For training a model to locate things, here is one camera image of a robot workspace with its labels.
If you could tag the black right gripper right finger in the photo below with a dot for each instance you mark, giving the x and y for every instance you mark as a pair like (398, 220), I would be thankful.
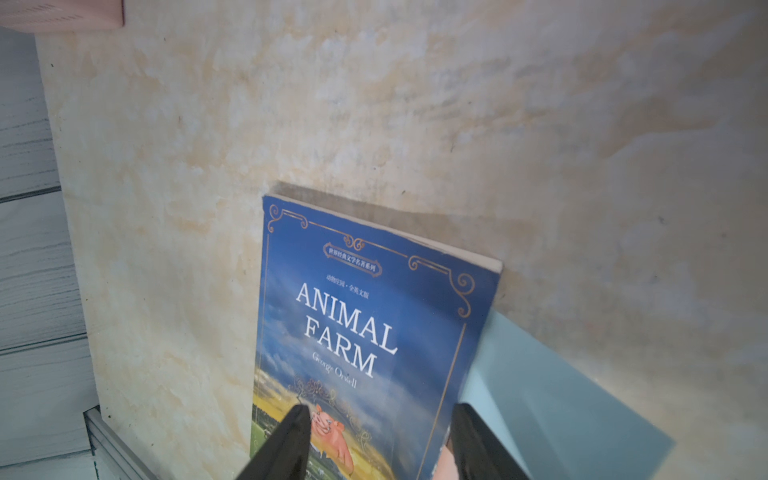
(478, 453)

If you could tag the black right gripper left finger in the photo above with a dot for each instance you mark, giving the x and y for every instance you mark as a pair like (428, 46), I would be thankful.
(285, 454)

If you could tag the blue Animal Farm book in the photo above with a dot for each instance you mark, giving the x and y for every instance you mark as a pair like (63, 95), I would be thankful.
(373, 329)

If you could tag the pink plastic basket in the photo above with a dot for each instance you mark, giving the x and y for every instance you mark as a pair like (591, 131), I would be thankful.
(50, 16)

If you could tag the silver aluminium frame rail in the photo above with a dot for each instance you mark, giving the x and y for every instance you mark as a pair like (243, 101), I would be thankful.
(113, 459)

